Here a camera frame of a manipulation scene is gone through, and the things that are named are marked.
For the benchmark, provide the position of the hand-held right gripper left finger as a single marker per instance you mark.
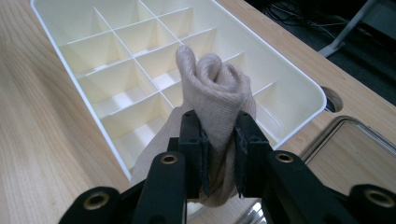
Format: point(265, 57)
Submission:
point(193, 155)

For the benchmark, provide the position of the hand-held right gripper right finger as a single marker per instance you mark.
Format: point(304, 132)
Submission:
point(252, 161)

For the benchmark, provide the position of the beige sock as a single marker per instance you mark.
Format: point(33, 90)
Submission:
point(214, 93)

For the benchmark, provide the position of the white divided storage box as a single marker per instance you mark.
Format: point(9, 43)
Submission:
point(102, 53)

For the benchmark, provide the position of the grey metal stand leg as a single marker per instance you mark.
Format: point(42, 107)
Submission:
point(345, 29)

